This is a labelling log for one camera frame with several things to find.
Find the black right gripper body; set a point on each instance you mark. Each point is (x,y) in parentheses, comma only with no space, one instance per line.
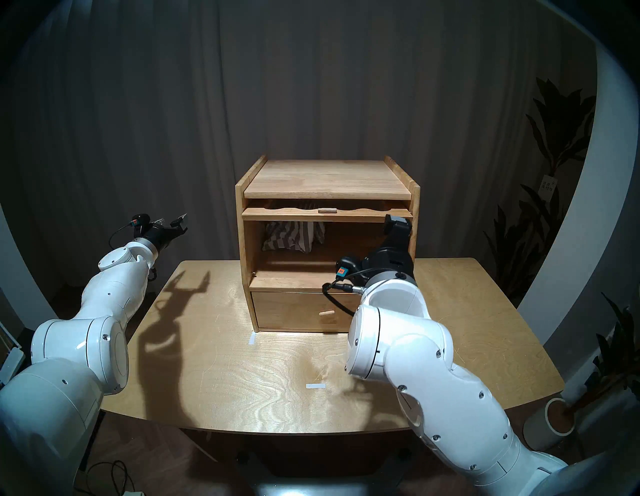
(392,260)

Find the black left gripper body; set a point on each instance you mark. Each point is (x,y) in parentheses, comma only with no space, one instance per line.
(160,235)

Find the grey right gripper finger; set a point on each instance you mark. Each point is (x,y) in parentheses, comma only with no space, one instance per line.
(398,223)

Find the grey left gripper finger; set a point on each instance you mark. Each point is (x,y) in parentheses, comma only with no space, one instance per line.
(157,222)
(179,224)

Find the wooden flap door with knob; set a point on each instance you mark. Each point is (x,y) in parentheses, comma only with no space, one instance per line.
(300,215)

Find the grey white striped shirt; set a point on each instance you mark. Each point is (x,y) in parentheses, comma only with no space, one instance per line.
(292,236)

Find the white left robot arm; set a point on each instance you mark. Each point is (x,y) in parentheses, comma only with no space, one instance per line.
(75,350)

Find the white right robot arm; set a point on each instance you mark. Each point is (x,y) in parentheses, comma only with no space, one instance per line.
(425,370)

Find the wooden drawer with knob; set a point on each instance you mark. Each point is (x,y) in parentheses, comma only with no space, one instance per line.
(280,312)

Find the wooden cabinet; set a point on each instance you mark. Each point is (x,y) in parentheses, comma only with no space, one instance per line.
(325,180)

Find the grey curtain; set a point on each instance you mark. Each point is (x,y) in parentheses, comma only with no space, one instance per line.
(150,125)

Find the white paper plant label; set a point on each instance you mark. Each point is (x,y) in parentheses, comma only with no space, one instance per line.
(548,187)

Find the tall dark leafy plant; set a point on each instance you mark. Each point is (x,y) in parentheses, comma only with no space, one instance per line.
(555,125)

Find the white box device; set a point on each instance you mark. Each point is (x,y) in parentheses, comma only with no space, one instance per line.
(10,362)

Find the white round plant pot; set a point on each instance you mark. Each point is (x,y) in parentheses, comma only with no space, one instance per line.
(540,430)

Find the dark potted plant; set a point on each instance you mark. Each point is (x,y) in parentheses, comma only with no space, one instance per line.
(617,350)

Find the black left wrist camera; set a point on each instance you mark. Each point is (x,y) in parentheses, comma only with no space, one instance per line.
(141,220)

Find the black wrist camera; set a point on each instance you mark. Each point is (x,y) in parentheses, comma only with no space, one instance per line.
(141,220)
(348,265)

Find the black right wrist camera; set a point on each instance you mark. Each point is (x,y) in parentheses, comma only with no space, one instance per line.
(348,265)

